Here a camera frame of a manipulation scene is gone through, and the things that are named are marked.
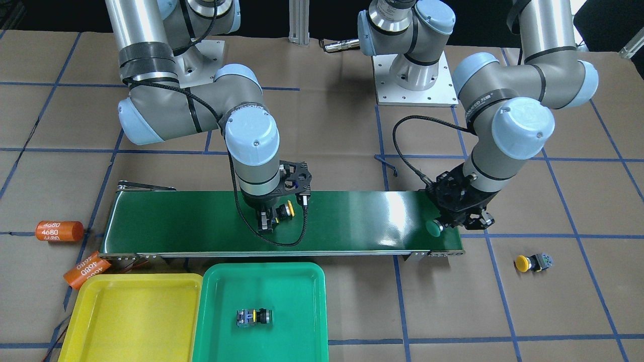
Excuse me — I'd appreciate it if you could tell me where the black corrugated cable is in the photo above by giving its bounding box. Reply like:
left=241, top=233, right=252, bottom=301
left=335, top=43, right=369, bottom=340
left=392, top=116, right=476, bottom=189

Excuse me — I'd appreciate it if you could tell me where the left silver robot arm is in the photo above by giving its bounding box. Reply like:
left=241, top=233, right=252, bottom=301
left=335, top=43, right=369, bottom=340
left=357, top=1, right=599, bottom=236

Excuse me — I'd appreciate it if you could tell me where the green conveyor belt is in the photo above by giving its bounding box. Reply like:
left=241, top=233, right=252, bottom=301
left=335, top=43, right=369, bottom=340
left=100, top=191, right=464, bottom=259

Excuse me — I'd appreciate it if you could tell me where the green mushroom push button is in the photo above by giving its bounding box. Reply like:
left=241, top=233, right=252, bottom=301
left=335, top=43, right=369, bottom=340
left=235, top=308, right=274, bottom=328

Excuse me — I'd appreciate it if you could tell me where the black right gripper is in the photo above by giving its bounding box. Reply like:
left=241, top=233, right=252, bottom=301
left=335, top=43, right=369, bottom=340
left=241, top=160, right=312, bottom=234

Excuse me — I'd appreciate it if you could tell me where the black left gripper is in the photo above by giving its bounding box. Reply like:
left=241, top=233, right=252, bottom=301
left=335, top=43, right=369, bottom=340
left=425, top=170, right=496, bottom=230

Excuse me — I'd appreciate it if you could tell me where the yellow mushroom push button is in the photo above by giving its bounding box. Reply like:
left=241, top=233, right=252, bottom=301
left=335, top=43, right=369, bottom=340
left=514, top=253, right=553, bottom=273

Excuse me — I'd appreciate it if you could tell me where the green plastic tray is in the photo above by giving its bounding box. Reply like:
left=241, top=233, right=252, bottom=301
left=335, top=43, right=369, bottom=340
left=192, top=262, right=329, bottom=361

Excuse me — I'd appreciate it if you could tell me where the aluminium frame post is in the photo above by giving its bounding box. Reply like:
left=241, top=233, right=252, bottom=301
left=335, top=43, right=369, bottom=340
left=288, top=0, right=310, bottom=47

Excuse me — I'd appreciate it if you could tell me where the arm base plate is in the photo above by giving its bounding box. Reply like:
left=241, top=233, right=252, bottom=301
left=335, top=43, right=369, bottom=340
left=372, top=53, right=458, bottom=107
left=173, top=40, right=226, bottom=88

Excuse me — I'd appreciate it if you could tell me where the yellow plastic tray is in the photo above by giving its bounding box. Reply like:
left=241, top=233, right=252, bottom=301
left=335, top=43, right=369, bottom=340
left=58, top=274, right=202, bottom=361

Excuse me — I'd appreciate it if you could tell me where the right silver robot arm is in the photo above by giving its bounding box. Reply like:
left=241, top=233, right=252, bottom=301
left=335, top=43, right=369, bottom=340
left=106, top=1, right=298, bottom=232

